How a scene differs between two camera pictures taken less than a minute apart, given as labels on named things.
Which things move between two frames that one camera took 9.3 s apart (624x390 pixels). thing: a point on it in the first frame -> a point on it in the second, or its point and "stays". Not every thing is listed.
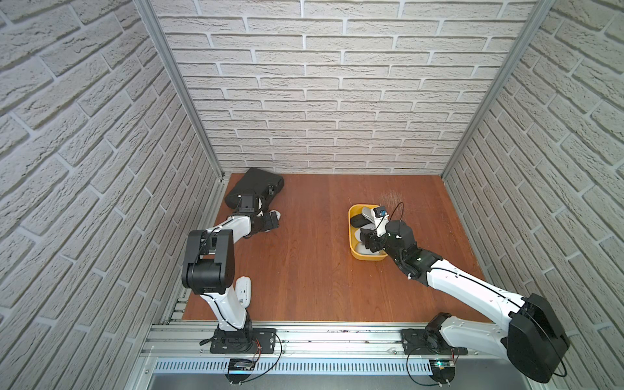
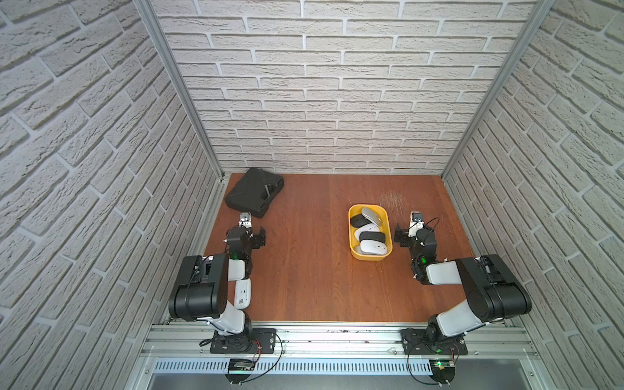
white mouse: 243,288 stays
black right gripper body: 375,243 -> 406,241
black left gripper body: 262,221 -> 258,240
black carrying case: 255,182 stays
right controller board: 442,370 stays
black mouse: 359,220 stays
